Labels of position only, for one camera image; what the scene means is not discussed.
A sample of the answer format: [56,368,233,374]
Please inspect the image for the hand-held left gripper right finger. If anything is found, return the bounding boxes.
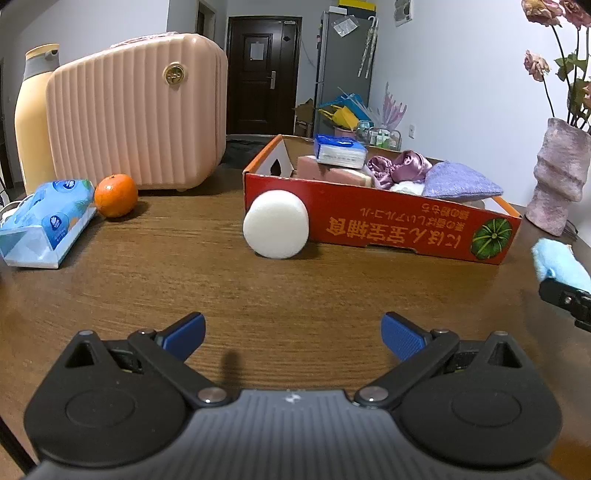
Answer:
[355,311,532,409]

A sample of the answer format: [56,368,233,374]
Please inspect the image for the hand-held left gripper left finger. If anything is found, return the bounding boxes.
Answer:
[60,311,232,409]

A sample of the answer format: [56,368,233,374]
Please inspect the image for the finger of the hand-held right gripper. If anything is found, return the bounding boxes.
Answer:
[539,276,591,309]

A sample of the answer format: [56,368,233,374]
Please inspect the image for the light blue plush puff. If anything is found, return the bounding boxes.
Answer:
[531,239,591,291]

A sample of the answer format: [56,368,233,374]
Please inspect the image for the red cardboard box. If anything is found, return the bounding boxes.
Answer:
[243,134,522,266]

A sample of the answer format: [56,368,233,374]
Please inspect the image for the white round sponge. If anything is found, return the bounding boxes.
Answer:
[243,190,310,260]

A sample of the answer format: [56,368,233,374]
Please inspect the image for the purple woven pouch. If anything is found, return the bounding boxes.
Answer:
[422,160,504,200]

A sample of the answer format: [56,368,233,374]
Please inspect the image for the pink satin scrunchie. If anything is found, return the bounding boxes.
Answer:
[366,150,435,190]

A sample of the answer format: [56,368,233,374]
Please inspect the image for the small blue tissue packet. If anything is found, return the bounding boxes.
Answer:
[314,135,369,169]

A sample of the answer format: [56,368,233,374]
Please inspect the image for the pink ceramic vase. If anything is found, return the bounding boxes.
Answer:
[525,117,591,237]

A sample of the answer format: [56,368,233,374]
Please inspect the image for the orange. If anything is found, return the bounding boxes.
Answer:
[94,174,139,219]

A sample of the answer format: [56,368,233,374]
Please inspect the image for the blue tissue pack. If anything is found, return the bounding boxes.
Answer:
[0,178,98,269]

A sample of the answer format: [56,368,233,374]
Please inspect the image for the trolley rack with bottles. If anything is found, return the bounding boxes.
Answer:
[355,121,402,149]

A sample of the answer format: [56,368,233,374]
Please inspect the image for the pink ribbed suitcase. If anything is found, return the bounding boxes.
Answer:
[45,31,229,191]

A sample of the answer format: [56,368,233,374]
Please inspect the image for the dried pink roses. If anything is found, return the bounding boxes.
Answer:
[522,0,591,132]

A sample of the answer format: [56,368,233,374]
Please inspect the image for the pile of blue yellow bags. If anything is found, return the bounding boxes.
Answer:
[318,92,370,132]

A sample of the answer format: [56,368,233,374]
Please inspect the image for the brown cardboard box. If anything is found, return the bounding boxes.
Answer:
[294,99,319,137]

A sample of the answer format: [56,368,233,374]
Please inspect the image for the yellow thermos bottle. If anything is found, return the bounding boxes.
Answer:
[14,44,61,197]

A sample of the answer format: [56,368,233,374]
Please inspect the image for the dark entrance door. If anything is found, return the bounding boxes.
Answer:
[227,16,303,136]

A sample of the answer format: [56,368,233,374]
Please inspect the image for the grey refrigerator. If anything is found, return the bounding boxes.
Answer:
[316,10,377,134]

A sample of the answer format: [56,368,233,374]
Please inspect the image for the folded umbrella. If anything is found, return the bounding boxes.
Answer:
[358,16,377,79]

